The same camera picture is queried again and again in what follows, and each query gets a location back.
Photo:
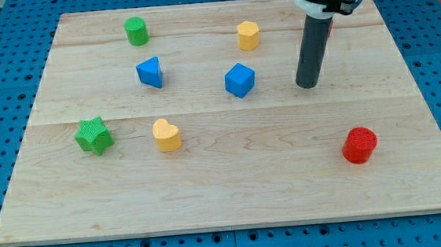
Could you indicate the blue cube block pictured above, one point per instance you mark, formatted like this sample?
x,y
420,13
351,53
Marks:
x,y
239,80

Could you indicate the light wooden board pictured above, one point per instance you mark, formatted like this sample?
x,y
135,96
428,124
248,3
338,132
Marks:
x,y
273,158

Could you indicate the yellow heart block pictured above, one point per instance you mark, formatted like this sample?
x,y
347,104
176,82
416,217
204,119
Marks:
x,y
167,136

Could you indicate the blue triangle block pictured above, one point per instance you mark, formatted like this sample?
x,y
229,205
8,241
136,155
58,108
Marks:
x,y
150,73

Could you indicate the yellow hexagon block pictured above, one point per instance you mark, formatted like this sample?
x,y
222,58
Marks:
x,y
248,35

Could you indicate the green cylinder block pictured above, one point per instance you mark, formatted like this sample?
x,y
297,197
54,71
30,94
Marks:
x,y
136,31

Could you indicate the green star block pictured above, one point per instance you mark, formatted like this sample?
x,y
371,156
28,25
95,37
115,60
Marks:
x,y
94,136

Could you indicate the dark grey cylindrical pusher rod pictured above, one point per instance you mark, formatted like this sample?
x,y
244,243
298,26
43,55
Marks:
x,y
312,50

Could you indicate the red cylinder block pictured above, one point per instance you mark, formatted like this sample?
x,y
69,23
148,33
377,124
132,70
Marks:
x,y
359,145

